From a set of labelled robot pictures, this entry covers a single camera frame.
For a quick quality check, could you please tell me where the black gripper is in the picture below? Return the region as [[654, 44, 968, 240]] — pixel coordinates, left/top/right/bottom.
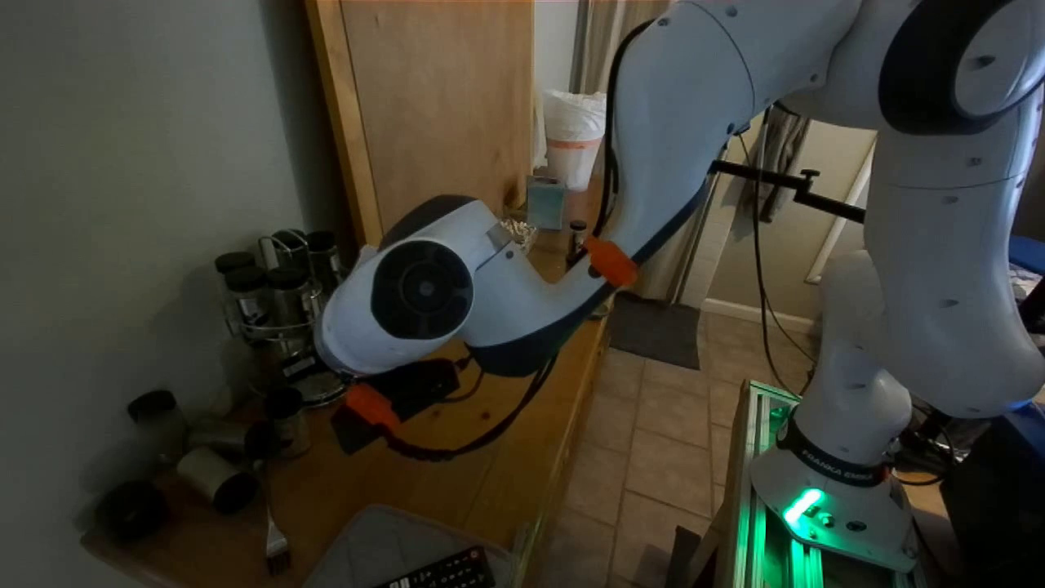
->
[[373, 357, 465, 424]]

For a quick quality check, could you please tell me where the robot base stand green light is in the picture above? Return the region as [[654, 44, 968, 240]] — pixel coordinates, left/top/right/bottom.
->
[[714, 376, 928, 588]]

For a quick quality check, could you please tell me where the chrome rotating seasoning rack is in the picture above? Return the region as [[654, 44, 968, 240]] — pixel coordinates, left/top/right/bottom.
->
[[212, 226, 363, 409]]

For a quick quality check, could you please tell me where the glass spice jar black lid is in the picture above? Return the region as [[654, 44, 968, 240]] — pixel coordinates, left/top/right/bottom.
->
[[267, 226, 312, 272], [187, 420, 265, 461], [174, 445, 265, 517], [304, 226, 350, 296], [123, 389, 190, 468], [265, 266, 311, 330], [221, 266, 273, 330], [262, 385, 312, 459]]

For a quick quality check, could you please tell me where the black remote control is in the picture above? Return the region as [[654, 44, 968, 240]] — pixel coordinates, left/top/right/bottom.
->
[[373, 546, 497, 588]]

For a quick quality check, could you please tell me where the blue cube box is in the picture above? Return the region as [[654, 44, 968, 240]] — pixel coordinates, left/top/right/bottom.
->
[[527, 167, 575, 234]]

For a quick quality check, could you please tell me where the grey door mat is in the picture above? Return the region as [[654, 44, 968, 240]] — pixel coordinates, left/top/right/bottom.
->
[[605, 291, 705, 373]]

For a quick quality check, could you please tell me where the large plywood board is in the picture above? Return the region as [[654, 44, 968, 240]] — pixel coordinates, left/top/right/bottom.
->
[[304, 0, 534, 252]]

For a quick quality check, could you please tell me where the round black lid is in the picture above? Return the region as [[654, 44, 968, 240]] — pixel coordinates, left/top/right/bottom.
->
[[96, 480, 174, 549]]

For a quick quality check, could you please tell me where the beige curtain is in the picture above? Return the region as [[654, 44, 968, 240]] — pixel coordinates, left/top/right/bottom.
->
[[575, 0, 661, 100]]

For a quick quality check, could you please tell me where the black clamp bar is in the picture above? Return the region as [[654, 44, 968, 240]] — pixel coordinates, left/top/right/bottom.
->
[[713, 158, 875, 230]]

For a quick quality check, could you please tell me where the black equipment case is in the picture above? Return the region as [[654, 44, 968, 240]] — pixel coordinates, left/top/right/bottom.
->
[[941, 420, 1045, 588]]

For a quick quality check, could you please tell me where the black wrist camera orange mount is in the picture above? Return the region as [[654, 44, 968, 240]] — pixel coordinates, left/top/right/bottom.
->
[[328, 383, 396, 459]]

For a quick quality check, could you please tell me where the orange cable strap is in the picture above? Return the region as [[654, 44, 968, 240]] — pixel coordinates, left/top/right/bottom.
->
[[584, 234, 642, 296]]

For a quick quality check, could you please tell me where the thin black wire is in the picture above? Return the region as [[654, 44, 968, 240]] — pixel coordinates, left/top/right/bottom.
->
[[749, 113, 815, 398]]

